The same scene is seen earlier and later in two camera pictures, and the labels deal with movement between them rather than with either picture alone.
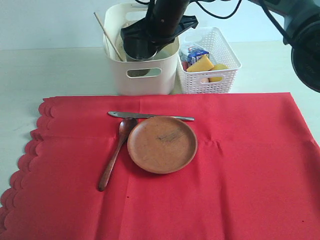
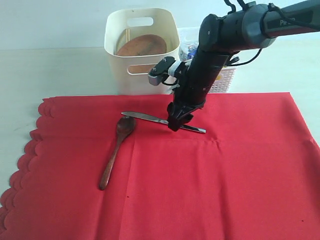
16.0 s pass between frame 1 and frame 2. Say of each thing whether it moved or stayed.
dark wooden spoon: stayed
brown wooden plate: moved
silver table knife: moved
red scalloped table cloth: stayed
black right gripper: moved
